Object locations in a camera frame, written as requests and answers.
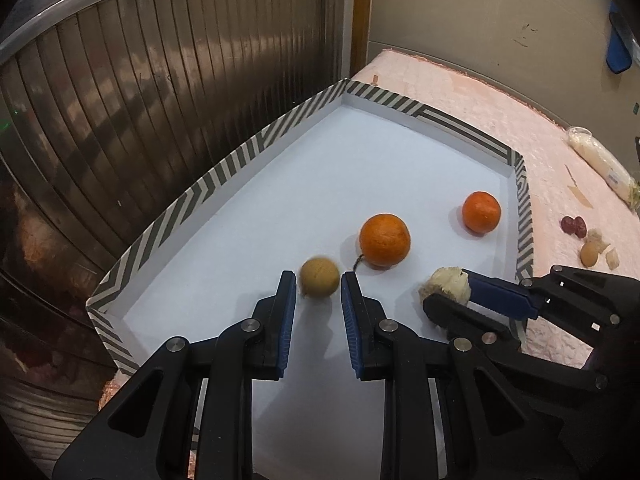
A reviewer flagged blue plastic object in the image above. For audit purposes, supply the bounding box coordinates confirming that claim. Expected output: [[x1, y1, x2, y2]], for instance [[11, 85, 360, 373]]
[[606, 2, 637, 74]]

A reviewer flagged striped rim white tray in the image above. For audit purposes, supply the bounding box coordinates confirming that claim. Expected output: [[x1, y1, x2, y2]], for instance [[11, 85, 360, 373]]
[[86, 78, 535, 378]]

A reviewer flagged wooden door frame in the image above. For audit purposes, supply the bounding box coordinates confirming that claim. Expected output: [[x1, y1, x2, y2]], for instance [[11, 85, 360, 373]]
[[350, 0, 375, 79]]

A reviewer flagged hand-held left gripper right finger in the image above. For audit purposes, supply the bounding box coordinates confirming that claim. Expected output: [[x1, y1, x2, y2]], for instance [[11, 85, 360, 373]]
[[340, 272, 596, 480]]

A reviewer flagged metal shutter door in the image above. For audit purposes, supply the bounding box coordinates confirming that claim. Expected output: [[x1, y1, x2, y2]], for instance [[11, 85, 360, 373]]
[[0, 0, 352, 461]]

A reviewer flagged pink quilted bedspread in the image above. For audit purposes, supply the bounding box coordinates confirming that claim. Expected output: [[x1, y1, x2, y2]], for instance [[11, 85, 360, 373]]
[[350, 49, 640, 376]]

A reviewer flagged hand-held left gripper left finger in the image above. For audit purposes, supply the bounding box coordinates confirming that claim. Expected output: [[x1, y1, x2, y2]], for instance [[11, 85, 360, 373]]
[[52, 270, 298, 480]]

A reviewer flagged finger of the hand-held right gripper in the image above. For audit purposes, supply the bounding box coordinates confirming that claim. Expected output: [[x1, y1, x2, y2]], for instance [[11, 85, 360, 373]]
[[423, 293, 526, 358], [462, 269, 542, 321]]

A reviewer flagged beige crumbly lump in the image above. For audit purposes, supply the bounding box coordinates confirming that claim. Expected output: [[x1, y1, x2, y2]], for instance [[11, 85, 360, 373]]
[[419, 266, 472, 307]]

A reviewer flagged white plastic bag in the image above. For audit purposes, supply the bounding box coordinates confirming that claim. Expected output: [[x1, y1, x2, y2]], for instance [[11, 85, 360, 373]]
[[566, 126, 640, 206]]

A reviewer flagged small orange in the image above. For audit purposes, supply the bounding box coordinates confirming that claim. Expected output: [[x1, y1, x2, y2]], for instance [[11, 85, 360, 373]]
[[461, 191, 502, 234]]

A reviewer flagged large orange with stem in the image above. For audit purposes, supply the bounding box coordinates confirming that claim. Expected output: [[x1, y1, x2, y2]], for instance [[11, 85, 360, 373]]
[[359, 213, 412, 269]]

